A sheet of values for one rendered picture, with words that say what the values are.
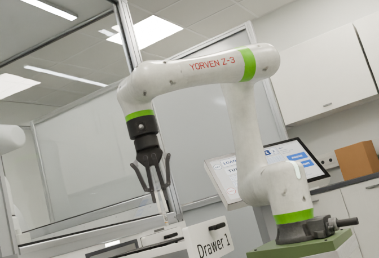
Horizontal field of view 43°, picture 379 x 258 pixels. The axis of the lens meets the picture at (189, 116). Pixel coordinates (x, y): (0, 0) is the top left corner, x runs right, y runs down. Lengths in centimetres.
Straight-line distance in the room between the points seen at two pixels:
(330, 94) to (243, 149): 300
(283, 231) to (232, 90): 52
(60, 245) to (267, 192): 65
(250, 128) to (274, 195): 28
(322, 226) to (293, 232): 9
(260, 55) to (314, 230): 57
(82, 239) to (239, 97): 71
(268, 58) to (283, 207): 48
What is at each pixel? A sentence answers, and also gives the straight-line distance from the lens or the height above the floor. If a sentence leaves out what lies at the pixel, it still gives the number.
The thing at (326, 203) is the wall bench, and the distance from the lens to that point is 428.
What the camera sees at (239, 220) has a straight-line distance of 315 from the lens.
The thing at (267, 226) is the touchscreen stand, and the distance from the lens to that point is 232.
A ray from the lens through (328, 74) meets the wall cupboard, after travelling 465.
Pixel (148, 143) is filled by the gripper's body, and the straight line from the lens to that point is 145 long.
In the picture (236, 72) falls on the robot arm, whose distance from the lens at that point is 152.
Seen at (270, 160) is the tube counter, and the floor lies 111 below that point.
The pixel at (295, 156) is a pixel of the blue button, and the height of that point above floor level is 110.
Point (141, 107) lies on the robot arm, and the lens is 147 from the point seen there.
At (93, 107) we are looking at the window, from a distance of 175.
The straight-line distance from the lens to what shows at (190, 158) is 327.
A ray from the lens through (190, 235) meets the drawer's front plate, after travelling 130.
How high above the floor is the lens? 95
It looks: 12 degrees up
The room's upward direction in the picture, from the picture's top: 15 degrees counter-clockwise
